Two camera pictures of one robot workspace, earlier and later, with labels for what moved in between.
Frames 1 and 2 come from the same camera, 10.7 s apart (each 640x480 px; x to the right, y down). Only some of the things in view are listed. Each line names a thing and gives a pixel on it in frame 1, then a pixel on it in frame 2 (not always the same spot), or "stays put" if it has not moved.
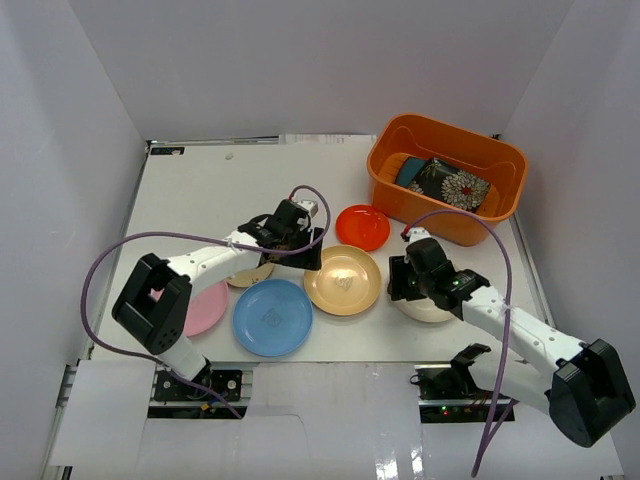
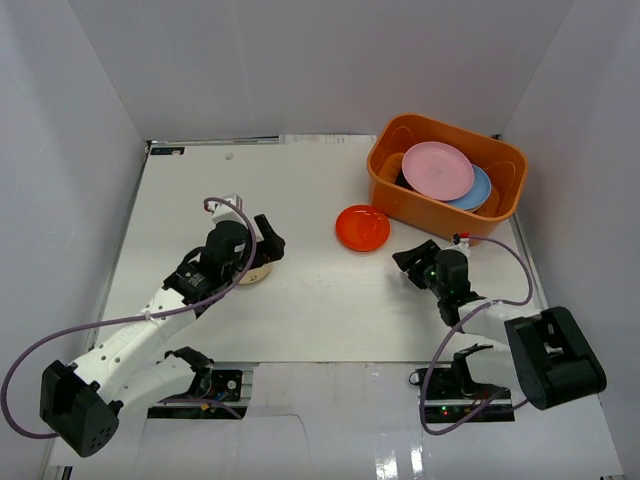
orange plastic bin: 419,166 stays put
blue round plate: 273,317 to 478,193
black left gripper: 304,248 to 260,245
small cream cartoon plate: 246,277 stays put
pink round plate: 205,306 to 438,171
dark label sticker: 166,150 stays put
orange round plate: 362,226 stays put
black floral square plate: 451,185 to 402,181
